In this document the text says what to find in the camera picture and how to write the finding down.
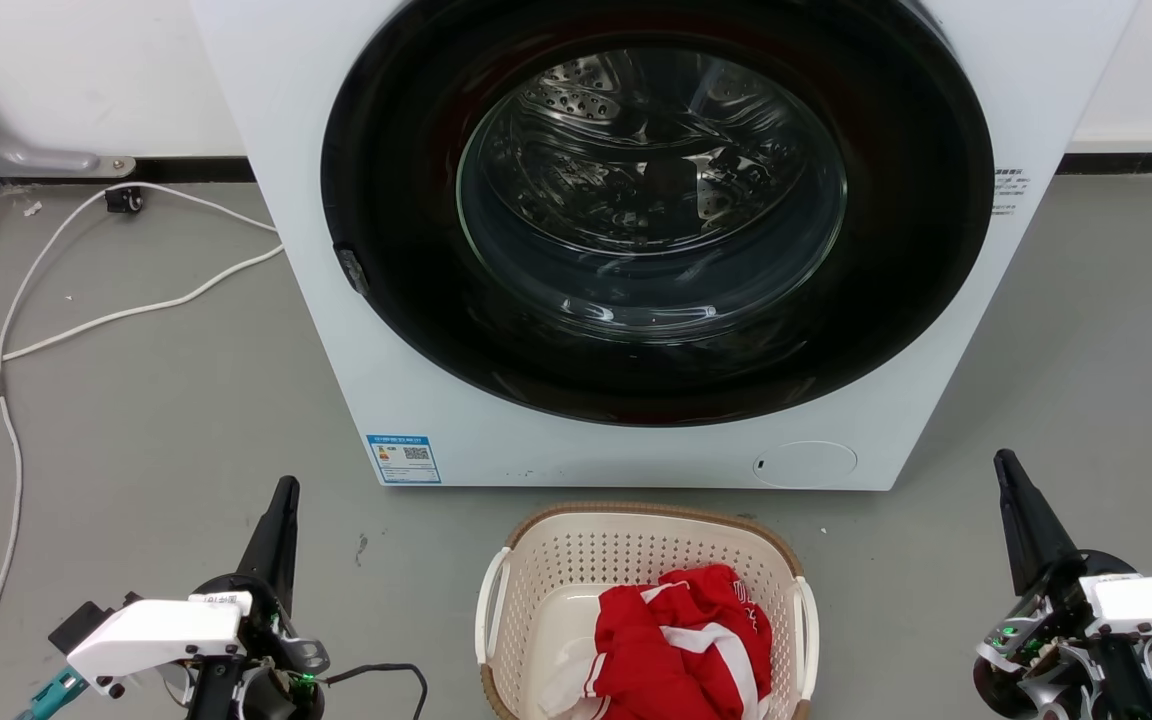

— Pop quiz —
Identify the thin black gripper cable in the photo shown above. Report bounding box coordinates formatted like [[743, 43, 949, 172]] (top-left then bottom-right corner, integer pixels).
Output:
[[324, 663, 429, 720]]

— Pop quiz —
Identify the round white filter cover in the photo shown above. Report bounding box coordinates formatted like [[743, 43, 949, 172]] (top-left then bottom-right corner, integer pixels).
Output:
[[752, 441, 858, 490]]

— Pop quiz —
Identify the red garment with white stripes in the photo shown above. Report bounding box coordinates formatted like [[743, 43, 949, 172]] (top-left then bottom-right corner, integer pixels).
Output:
[[583, 564, 774, 720]]

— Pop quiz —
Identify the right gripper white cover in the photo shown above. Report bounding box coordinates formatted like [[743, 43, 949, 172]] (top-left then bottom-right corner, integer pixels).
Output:
[[973, 450, 1152, 720]]

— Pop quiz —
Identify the blue energy label sticker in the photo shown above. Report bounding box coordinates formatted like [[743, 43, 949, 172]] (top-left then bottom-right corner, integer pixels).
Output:
[[367, 434, 442, 486]]

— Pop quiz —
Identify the round black glass washer door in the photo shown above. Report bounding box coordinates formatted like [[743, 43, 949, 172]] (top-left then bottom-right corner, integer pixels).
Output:
[[321, 0, 995, 428]]

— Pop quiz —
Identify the white front-load washing machine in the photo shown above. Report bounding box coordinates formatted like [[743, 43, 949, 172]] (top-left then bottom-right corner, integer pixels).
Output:
[[189, 0, 1142, 492]]

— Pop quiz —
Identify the small printed text sticker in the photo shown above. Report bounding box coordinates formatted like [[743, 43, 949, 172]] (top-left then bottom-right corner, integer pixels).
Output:
[[991, 168, 1031, 218]]

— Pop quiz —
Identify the teal plastic connector piece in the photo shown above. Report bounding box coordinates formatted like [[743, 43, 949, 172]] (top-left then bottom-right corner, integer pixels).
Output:
[[16, 667, 89, 720]]

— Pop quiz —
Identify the thin white hose cable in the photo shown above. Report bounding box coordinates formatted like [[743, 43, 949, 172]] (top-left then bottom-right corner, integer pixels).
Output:
[[0, 180, 280, 720]]

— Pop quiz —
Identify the cream perforated laundry basket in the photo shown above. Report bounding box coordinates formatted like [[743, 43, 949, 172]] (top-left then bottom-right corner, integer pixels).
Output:
[[475, 502, 821, 720]]

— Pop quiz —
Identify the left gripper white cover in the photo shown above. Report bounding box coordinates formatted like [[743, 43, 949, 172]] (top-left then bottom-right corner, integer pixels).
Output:
[[64, 477, 330, 720]]

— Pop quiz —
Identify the black door latch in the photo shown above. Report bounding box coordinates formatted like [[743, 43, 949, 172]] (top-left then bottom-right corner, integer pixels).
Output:
[[334, 245, 373, 297]]

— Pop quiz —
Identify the thick white power cable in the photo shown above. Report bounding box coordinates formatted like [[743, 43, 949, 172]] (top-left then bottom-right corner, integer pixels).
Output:
[[0, 243, 285, 387]]

